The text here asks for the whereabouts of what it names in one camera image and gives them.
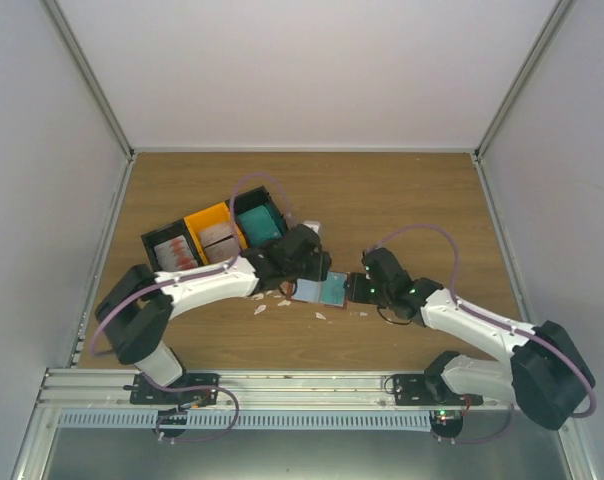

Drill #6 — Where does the brown leather card holder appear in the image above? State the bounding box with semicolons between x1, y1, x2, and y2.
278;279;347;309

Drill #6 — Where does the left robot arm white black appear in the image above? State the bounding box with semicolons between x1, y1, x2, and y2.
94;221;331;404

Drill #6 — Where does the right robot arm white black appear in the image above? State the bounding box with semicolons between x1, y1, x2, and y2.
345;248;596;430

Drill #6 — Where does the black bin with teal cards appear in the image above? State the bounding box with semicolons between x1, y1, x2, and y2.
233;186;288;247

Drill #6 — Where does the yellow bin with white cards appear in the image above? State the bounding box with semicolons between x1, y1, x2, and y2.
184;202;247;264

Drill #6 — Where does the red white card stack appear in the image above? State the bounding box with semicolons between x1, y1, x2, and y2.
153;235;199;272

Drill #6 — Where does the black bin with red cards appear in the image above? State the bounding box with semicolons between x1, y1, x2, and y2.
141;220;204;272

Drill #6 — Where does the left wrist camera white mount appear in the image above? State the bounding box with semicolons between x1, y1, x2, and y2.
302;220;322;235

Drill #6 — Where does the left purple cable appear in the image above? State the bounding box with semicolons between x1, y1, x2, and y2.
90;173;296;444

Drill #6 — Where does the grey slotted cable duct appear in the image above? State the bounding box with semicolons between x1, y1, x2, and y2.
58;409;431;432

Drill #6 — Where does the left aluminium corner post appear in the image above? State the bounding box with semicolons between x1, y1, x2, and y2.
41;0;135;163

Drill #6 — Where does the aluminium corner post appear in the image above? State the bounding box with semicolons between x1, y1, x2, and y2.
41;0;135;163
473;0;575;163

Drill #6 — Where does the right aluminium corner post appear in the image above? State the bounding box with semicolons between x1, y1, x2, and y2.
473;0;575;163

